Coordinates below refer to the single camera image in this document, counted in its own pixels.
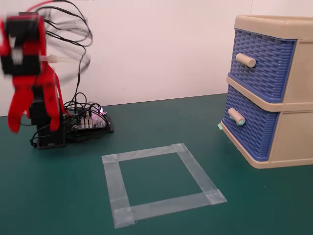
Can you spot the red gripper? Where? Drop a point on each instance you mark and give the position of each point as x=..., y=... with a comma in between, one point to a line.
x=22, y=63

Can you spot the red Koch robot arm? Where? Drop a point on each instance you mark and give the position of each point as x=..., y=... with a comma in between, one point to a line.
x=49, y=140

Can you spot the beige plastic drawer cabinet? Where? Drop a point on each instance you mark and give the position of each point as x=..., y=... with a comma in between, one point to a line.
x=300, y=73

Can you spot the motor driver circuit board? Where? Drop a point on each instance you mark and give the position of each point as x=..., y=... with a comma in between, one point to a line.
x=85, y=122

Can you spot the black electronics controller board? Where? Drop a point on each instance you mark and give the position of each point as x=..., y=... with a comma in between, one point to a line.
x=108, y=127

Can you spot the dark green table mat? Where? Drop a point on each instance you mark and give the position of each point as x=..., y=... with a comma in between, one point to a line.
x=73, y=195

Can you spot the translucent tape strip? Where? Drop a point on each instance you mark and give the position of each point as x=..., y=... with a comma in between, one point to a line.
x=116, y=183
x=146, y=152
x=198, y=171
x=166, y=204

